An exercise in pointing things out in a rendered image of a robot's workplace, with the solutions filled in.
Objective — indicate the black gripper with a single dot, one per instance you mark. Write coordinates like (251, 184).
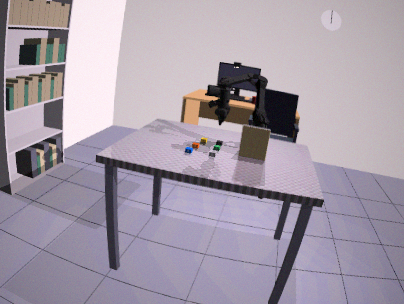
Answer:
(222, 110)

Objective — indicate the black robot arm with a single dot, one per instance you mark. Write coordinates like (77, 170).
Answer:
(225, 87)

